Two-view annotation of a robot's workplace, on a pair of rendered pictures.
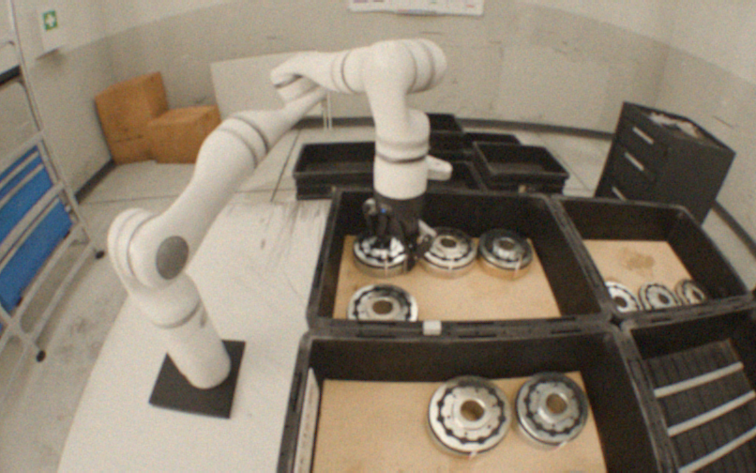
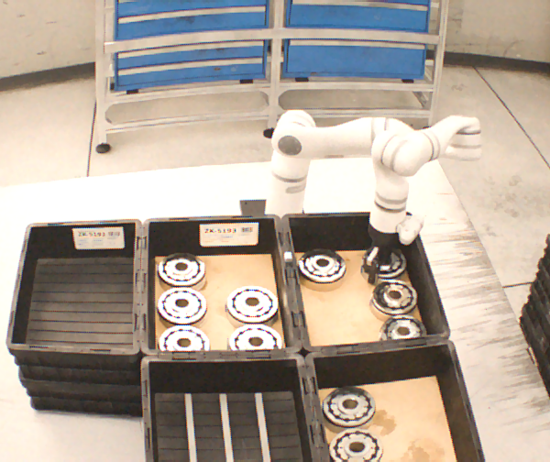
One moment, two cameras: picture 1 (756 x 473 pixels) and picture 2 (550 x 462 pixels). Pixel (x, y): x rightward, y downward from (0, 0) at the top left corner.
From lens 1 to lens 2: 1.39 m
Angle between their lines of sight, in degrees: 59
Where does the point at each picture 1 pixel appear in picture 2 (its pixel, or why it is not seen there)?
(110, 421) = (215, 186)
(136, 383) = (251, 191)
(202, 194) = (326, 136)
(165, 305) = (280, 162)
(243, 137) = (374, 132)
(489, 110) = not seen: outside the picture
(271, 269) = not seen: hidden behind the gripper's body
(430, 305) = (341, 298)
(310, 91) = (454, 147)
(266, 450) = not seen: hidden behind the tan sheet
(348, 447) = (230, 267)
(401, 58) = (378, 144)
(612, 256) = (426, 434)
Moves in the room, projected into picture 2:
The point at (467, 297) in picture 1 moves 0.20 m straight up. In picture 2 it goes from (353, 318) to (366, 245)
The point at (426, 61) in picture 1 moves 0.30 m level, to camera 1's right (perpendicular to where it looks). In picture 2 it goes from (390, 155) to (434, 259)
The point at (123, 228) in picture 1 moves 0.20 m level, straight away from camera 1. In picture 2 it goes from (288, 115) to (330, 86)
